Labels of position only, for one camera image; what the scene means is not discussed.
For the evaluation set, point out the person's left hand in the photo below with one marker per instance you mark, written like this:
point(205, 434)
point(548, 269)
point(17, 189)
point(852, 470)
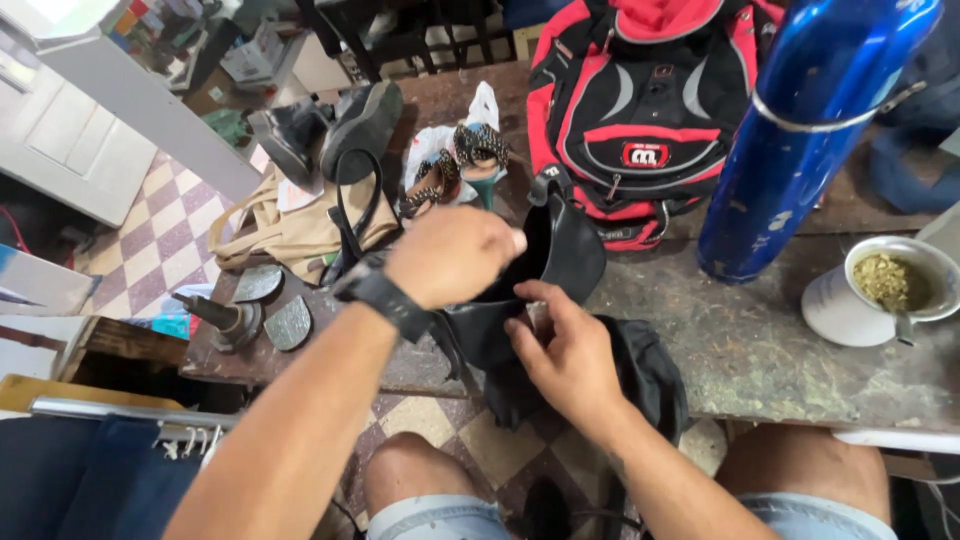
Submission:
point(442, 255)

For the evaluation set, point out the person's right hand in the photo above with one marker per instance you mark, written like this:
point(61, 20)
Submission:
point(574, 367)

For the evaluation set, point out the person's left fingers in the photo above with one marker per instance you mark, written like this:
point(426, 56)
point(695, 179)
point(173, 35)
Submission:
point(508, 244)

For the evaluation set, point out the black leather bag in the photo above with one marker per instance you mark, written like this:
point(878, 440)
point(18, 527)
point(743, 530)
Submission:
point(570, 255)

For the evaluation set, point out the studded high-heel sandal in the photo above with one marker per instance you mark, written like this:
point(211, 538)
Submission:
point(431, 187)
point(480, 150)

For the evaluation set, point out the black wristwatch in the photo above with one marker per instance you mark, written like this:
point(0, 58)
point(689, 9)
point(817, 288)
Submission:
point(386, 296)

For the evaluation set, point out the white plastic bag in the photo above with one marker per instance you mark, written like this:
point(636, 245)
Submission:
point(480, 112)

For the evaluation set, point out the black shoe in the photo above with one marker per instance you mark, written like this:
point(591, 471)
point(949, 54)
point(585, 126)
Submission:
point(364, 127)
point(292, 139)

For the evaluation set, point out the red and black backpack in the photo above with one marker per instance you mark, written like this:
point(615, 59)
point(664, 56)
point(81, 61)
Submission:
point(645, 112)

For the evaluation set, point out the black fabric bag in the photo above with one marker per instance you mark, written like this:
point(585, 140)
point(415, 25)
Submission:
point(649, 375)

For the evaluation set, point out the beige cloth bag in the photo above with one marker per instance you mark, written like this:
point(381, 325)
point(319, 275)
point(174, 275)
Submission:
point(300, 232)

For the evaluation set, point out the white paper note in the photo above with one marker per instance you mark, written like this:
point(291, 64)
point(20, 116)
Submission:
point(298, 196)

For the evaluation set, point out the dark wooden chair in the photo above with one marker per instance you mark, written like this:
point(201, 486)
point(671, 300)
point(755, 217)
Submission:
point(405, 34)

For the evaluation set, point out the person's left leg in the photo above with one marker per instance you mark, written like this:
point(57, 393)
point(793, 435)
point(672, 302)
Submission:
point(412, 465)

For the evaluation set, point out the person's leg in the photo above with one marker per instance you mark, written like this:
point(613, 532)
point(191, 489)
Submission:
point(412, 465)
point(810, 465)

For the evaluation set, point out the light denim shorts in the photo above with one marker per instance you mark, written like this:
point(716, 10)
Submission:
point(427, 521)

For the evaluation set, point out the blue metal thermos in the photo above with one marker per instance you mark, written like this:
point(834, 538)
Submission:
point(802, 127)

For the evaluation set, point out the cardboard box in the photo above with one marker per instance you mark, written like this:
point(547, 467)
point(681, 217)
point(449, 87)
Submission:
point(251, 56)

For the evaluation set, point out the white mate cup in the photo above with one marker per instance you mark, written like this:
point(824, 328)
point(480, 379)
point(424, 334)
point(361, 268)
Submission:
point(840, 307)

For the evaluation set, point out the person's right leg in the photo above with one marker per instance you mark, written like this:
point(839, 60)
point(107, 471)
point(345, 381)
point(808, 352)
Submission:
point(810, 465)

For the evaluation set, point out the wooden crate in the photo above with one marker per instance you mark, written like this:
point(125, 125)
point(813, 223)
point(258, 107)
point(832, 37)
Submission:
point(127, 345)

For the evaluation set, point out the cluttered shelf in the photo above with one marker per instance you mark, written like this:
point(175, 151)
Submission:
point(169, 34)

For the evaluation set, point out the metal drinking straw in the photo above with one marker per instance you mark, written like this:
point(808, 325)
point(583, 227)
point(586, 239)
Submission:
point(904, 326)

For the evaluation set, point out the blue jeans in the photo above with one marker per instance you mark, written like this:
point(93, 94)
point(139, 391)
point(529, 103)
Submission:
point(911, 157)

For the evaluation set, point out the metal bar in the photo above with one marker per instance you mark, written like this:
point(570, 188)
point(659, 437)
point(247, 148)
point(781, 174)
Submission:
point(112, 410)

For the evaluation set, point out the white cabinet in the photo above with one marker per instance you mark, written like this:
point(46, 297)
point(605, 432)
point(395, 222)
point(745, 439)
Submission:
point(97, 105)

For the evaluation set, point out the dark blue cloth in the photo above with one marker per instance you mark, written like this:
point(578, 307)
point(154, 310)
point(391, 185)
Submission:
point(82, 480)

